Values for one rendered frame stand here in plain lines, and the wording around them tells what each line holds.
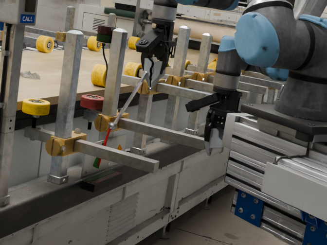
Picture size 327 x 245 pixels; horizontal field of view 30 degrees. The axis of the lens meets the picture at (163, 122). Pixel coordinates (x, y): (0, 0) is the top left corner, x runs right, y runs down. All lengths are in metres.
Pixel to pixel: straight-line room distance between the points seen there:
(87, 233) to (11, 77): 1.20
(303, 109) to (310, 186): 0.23
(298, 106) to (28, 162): 0.94
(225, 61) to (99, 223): 1.11
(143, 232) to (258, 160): 1.53
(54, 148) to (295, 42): 0.73
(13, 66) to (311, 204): 0.74
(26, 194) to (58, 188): 0.11
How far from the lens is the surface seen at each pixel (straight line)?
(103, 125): 1.92
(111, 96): 1.92
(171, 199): 3.22
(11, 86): 1.49
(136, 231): 2.93
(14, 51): 1.48
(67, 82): 1.70
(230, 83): 1.78
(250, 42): 1.37
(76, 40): 1.68
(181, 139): 1.88
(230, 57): 1.78
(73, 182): 1.80
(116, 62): 1.91
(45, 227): 1.83
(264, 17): 1.36
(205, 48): 2.58
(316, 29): 1.44
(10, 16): 1.45
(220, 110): 1.80
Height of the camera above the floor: 1.27
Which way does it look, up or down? 12 degrees down
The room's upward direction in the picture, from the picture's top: 9 degrees clockwise
